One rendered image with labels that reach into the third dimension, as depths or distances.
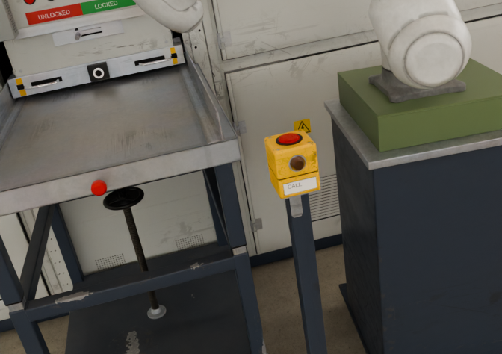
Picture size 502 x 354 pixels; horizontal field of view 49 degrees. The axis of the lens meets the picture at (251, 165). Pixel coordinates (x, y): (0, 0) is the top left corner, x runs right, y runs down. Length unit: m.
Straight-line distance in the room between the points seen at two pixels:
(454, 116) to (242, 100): 0.81
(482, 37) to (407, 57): 1.13
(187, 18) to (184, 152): 0.35
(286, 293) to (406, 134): 0.97
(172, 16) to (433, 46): 0.62
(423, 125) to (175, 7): 0.64
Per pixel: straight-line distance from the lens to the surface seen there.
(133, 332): 1.81
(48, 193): 1.24
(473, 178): 1.38
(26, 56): 1.83
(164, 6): 1.37
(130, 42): 1.80
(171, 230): 2.07
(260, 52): 1.87
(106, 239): 2.08
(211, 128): 1.27
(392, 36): 1.10
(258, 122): 1.93
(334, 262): 2.19
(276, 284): 2.12
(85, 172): 1.22
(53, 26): 1.76
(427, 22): 1.07
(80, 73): 1.81
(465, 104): 1.32
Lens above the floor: 1.32
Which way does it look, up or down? 26 degrees down
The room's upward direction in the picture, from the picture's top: 10 degrees counter-clockwise
